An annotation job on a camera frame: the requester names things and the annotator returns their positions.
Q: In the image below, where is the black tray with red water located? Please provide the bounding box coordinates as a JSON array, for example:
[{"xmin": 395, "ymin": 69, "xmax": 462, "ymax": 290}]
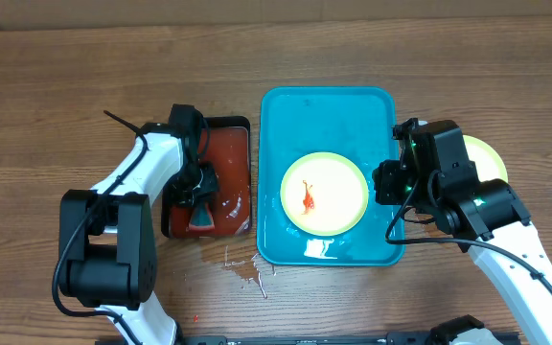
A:
[{"xmin": 161, "ymin": 116, "xmax": 252, "ymax": 239}]

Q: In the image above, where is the teal plastic tray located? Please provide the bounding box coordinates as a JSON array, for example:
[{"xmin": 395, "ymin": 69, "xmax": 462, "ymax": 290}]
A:
[{"xmin": 257, "ymin": 86, "xmax": 404, "ymax": 266}]

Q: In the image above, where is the green and pink sponge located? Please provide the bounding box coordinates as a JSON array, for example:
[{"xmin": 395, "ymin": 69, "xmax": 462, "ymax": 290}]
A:
[{"xmin": 188, "ymin": 202, "xmax": 215, "ymax": 232}]

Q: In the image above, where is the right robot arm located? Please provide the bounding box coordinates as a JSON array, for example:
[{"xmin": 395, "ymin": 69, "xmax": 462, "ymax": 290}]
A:
[{"xmin": 373, "ymin": 118, "xmax": 552, "ymax": 344}]

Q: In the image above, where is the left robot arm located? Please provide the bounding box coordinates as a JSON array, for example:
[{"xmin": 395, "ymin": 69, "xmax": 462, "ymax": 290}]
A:
[{"xmin": 51, "ymin": 120, "xmax": 219, "ymax": 344}]

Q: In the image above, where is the yellow plate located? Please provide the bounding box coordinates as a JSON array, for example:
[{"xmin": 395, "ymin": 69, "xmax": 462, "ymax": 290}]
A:
[
  {"xmin": 463, "ymin": 135, "xmax": 508, "ymax": 182},
  {"xmin": 280, "ymin": 152, "xmax": 369, "ymax": 237}
]

